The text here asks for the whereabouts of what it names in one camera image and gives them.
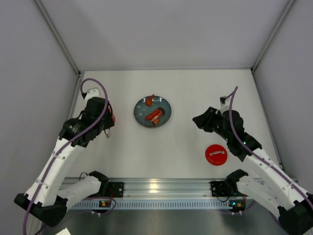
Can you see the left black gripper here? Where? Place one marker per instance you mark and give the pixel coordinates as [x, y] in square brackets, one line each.
[107, 121]

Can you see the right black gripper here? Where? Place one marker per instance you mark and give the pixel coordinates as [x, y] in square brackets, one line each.
[211, 120]

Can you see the orange shrimp piece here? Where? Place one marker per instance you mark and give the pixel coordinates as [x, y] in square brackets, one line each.
[149, 100]

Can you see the red sausage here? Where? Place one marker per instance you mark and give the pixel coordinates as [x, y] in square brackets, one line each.
[153, 114]

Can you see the metal serving tongs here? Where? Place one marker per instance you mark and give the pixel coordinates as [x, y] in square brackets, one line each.
[107, 133]

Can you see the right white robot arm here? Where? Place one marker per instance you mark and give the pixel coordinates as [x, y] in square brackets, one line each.
[263, 180]

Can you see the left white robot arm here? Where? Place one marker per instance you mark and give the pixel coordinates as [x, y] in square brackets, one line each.
[45, 200]

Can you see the red cylindrical container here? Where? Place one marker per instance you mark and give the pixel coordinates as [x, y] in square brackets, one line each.
[112, 113]

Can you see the red round lid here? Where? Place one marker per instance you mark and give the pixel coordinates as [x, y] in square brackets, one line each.
[216, 155]

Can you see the blue ceramic plate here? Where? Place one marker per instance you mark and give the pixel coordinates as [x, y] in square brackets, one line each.
[141, 111]

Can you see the dark octopus tentacle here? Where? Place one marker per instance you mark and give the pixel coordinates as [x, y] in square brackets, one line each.
[161, 111]

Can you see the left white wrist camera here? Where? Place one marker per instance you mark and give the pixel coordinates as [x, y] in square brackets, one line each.
[94, 92]

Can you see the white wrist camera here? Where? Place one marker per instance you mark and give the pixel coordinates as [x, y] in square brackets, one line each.
[225, 102]
[94, 92]

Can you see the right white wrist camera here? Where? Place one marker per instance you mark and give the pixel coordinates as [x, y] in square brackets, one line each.
[225, 102]

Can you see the right black base bracket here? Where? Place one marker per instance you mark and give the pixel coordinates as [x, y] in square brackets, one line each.
[221, 189]

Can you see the black base bracket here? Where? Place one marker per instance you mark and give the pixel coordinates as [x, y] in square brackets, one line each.
[112, 190]
[221, 189]

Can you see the left black base bracket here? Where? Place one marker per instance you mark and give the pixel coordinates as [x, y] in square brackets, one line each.
[112, 190]

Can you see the aluminium mounting rail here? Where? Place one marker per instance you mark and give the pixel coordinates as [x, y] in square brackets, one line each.
[157, 189]

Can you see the grey slotted cable duct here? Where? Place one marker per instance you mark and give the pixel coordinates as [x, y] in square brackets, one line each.
[177, 204]

